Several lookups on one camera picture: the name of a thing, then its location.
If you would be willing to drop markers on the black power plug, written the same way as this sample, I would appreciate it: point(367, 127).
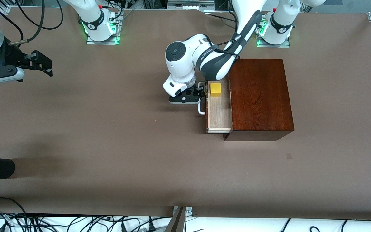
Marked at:
point(123, 227)
point(152, 226)

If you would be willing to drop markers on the brown table cover sheet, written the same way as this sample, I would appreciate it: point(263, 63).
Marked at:
point(108, 145)

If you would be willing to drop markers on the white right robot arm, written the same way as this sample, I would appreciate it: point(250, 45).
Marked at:
point(92, 16)

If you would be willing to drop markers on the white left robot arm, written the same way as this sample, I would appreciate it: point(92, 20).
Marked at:
point(185, 61)

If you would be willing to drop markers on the dark brown wooden cabinet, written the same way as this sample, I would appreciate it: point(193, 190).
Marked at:
point(259, 96)

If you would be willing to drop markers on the grey equipment box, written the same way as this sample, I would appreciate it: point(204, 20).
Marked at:
point(190, 4)

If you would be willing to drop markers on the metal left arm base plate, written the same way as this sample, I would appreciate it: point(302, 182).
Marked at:
point(262, 45)

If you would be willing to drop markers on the silver metal bracket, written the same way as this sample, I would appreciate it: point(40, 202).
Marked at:
point(188, 211)

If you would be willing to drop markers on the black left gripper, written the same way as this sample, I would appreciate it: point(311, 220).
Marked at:
point(201, 91)

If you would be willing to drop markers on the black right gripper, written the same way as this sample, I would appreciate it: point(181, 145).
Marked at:
point(11, 55)

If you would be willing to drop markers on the yellow cube block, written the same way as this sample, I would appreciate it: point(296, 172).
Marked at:
point(215, 90)

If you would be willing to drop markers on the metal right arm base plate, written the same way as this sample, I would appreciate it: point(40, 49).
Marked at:
point(103, 42)

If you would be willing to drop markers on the dark metal beam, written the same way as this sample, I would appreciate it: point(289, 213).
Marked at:
point(176, 222)

